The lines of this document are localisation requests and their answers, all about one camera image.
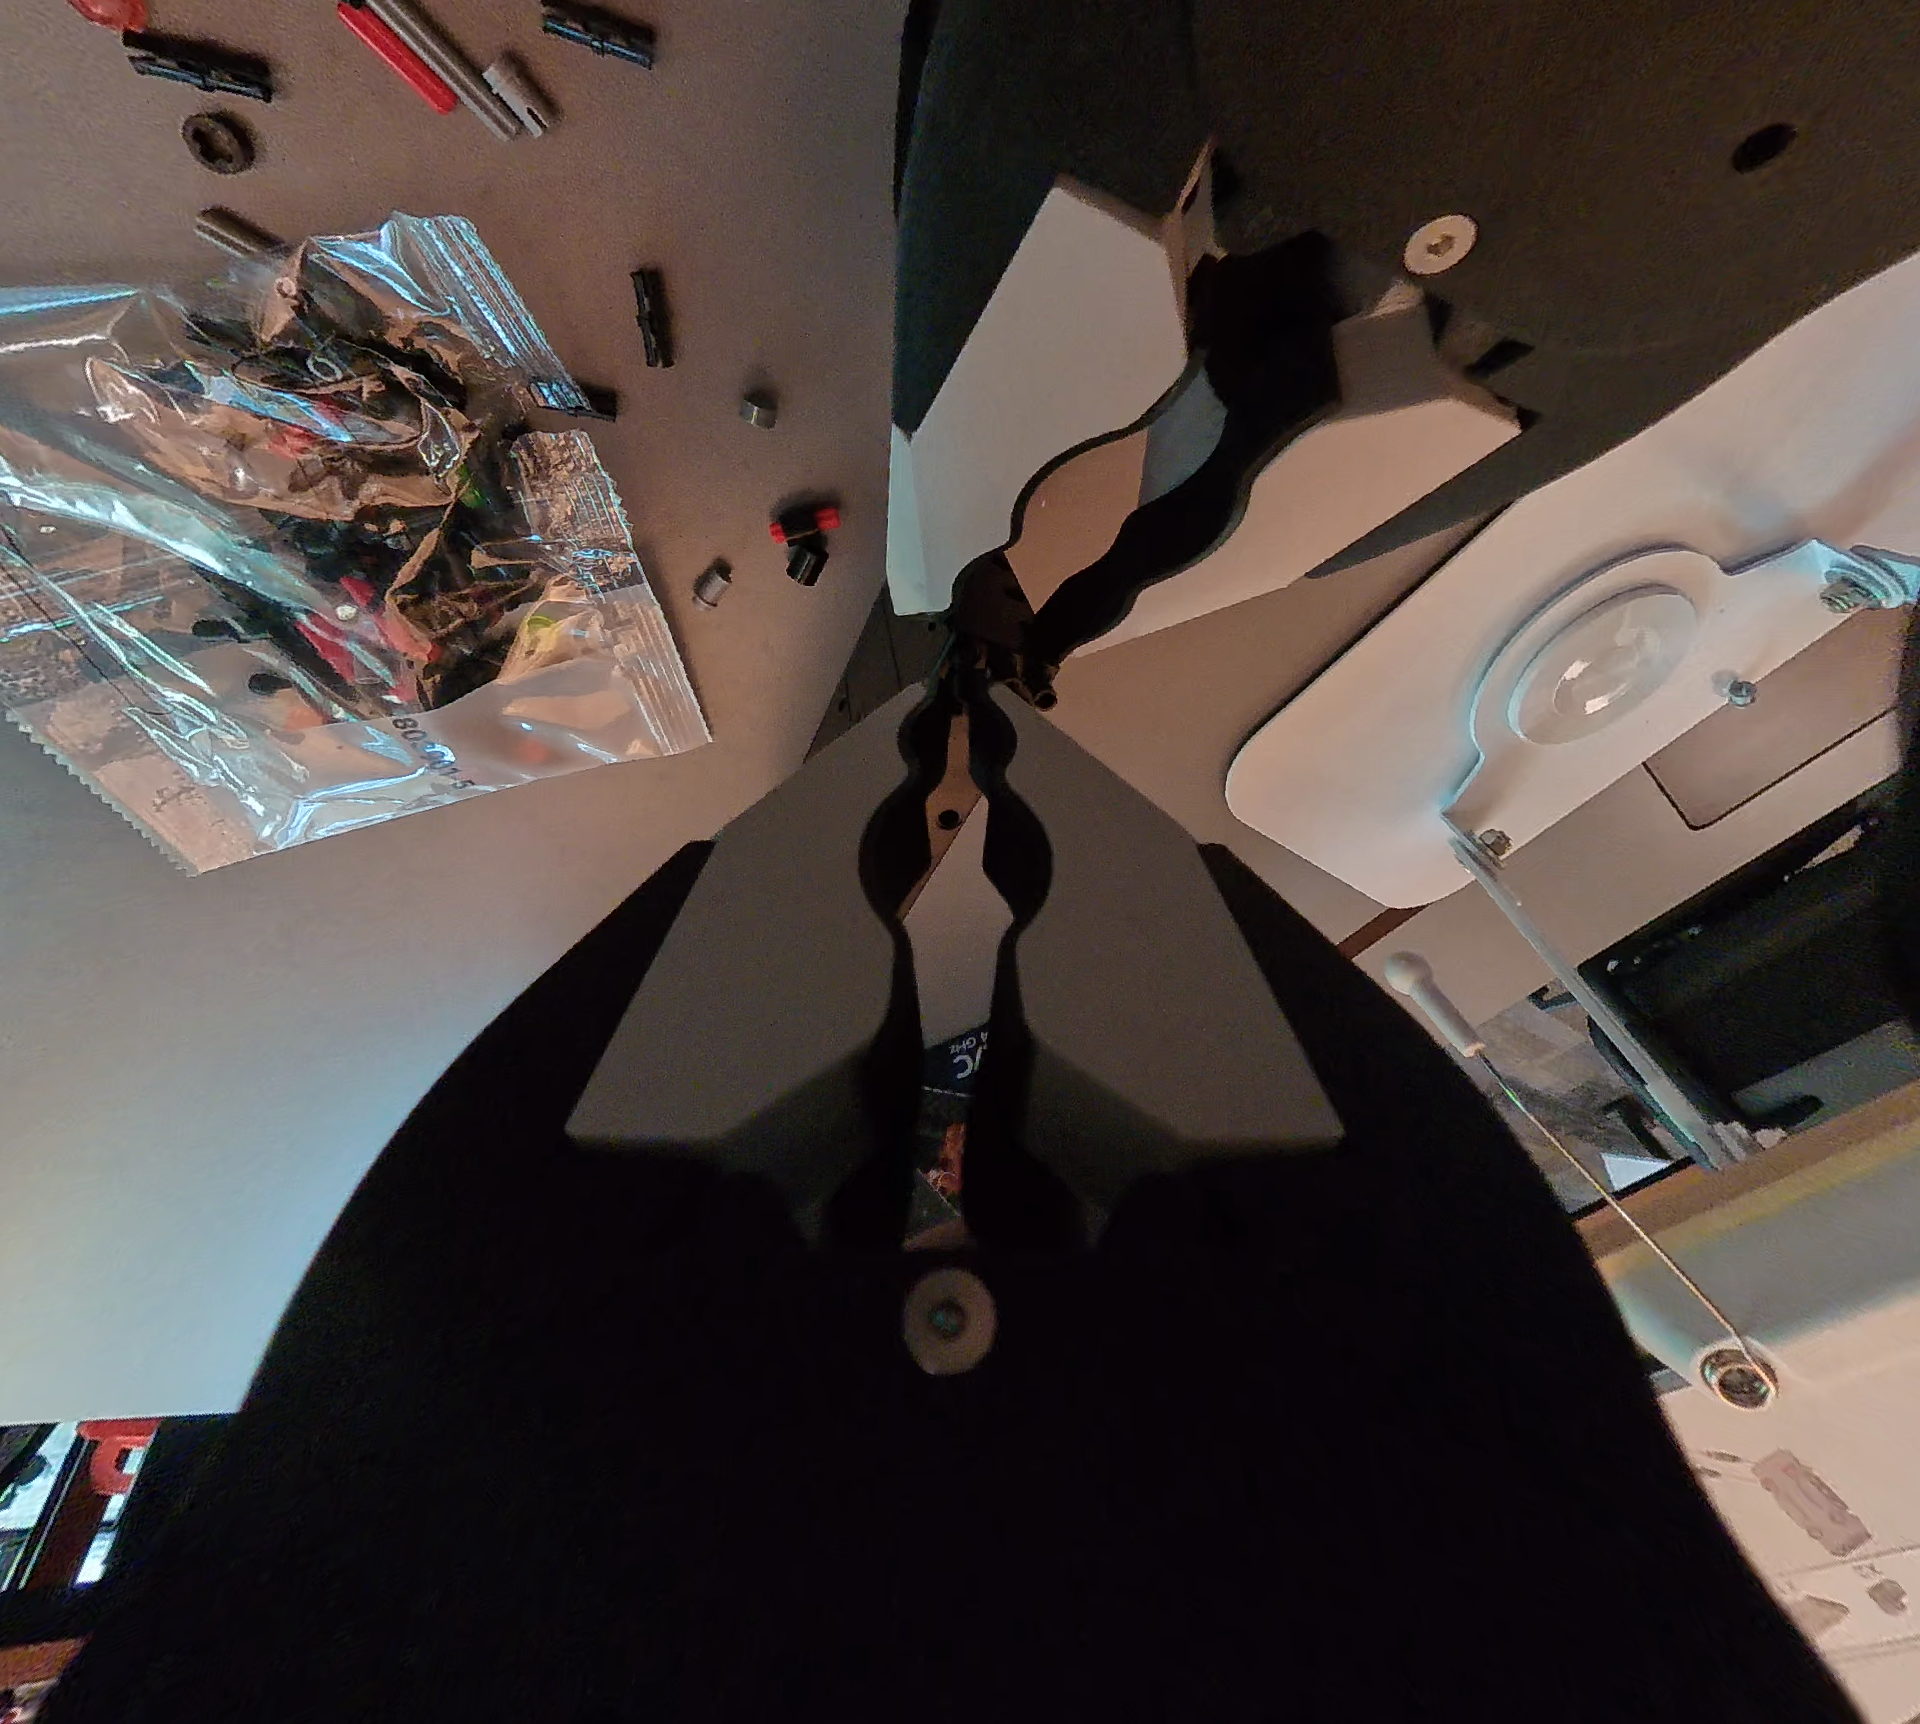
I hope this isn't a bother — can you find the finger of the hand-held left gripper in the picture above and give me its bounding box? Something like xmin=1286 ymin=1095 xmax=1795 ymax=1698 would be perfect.
xmin=1033 ymin=284 xmax=1525 ymax=680
xmin=889 ymin=171 xmax=1206 ymax=620

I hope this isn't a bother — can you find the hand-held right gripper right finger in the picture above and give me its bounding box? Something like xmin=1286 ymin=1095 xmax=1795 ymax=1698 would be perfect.
xmin=966 ymin=678 xmax=1344 ymax=1250

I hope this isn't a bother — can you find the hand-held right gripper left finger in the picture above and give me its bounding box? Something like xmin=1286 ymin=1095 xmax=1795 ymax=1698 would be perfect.
xmin=566 ymin=680 xmax=951 ymax=1250

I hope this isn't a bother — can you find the clear plastic parts bag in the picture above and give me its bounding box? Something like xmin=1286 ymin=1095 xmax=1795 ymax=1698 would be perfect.
xmin=0 ymin=216 xmax=714 ymax=875

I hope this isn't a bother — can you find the white book stand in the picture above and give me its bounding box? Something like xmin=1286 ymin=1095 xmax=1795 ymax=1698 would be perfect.
xmin=1226 ymin=254 xmax=1920 ymax=1418

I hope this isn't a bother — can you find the long grey axle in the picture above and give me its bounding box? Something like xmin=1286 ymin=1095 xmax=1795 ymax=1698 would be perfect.
xmin=360 ymin=0 xmax=521 ymax=140

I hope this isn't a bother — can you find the long red axle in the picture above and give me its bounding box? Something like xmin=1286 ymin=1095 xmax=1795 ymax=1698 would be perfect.
xmin=336 ymin=2 xmax=460 ymax=116

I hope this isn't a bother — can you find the building instruction booklet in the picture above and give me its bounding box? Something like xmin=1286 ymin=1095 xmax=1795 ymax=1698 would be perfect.
xmin=1665 ymin=1365 xmax=1920 ymax=1724

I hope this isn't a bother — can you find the brown desk cable flap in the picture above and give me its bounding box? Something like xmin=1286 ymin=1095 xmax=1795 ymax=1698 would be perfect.
xmin=1643 ymin=658 xmax=1901 ymax=835

